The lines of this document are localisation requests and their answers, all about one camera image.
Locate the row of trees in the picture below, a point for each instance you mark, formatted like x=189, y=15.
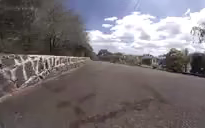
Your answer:
x=33, y=26

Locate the grey asphalt road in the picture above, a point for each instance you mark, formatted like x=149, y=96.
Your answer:
x=123, y=93

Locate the dark round bush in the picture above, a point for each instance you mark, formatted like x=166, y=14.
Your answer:
x=198, y=63

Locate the stone wall with white joints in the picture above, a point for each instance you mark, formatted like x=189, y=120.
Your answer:
x=23, y=70

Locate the bushy green tree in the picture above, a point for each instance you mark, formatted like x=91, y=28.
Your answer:
x=175, y=60

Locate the group of buildings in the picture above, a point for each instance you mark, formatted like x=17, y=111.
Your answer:
x=146, y=60

